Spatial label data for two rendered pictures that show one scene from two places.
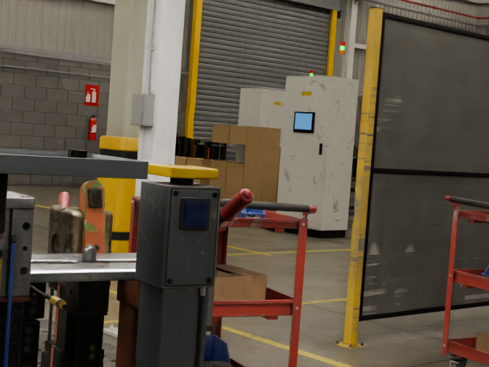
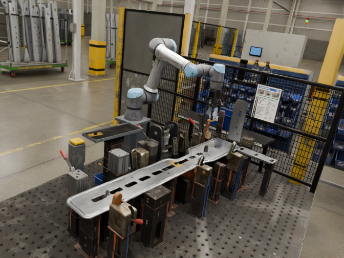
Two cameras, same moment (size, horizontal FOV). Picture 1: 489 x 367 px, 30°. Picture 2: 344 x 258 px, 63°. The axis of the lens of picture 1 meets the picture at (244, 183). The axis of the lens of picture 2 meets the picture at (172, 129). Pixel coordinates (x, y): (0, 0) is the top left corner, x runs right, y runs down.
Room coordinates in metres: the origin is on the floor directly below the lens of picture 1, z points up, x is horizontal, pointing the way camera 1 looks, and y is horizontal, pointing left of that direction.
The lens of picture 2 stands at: (2.53, 0.09, 1.81)
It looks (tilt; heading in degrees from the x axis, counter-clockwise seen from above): 20 degrees down; 161
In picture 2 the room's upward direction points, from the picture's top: 7 degrees clockwise
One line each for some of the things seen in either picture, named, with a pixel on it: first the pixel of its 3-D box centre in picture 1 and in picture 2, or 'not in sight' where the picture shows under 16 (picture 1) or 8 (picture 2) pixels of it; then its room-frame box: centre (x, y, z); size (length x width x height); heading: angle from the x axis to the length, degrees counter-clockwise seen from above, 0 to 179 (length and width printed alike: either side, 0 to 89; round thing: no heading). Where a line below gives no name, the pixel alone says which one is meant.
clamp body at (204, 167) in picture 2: not in sight; (200, 190); (1.15, 0.81, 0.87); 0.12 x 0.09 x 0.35; 33
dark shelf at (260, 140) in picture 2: not in sight; (222, 126); (0.38, 1.31, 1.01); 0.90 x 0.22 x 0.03; 33
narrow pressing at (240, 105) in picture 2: not in sight; (237, 120); (0.65, 1.28, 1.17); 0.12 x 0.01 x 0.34; 33
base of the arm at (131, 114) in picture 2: not in sight; (133, 112); (0.44, 0.48, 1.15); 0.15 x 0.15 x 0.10
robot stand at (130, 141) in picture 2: not in sight; (131, 141); (0.44, 0.49, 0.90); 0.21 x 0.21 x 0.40; 42
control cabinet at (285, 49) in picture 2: not in sight; (270, 60); (-4.67, 5.33, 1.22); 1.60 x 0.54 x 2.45; 42
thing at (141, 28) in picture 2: not in sight; (148, 78); (-1.85, 1.11, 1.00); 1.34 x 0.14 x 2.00; 42
